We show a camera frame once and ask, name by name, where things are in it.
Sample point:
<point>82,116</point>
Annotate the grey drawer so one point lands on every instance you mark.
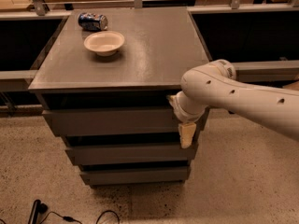
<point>130,153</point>
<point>111,121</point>
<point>132,176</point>

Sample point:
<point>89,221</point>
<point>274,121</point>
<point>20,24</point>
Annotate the grey drawer cabinet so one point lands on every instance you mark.
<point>161,44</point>

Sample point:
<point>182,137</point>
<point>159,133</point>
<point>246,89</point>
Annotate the grey middle drawer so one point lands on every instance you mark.
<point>130,153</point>

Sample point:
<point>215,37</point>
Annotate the grey bottom drawer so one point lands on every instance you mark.
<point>132,176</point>

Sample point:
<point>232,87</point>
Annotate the grey top drawer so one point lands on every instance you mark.
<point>111,121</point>

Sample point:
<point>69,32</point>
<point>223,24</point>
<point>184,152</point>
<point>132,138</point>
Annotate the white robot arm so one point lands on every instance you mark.
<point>214,84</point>

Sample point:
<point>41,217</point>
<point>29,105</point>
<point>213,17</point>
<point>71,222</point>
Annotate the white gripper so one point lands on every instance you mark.
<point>181,111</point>

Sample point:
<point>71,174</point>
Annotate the blue soda can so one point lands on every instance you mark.
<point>92,22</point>

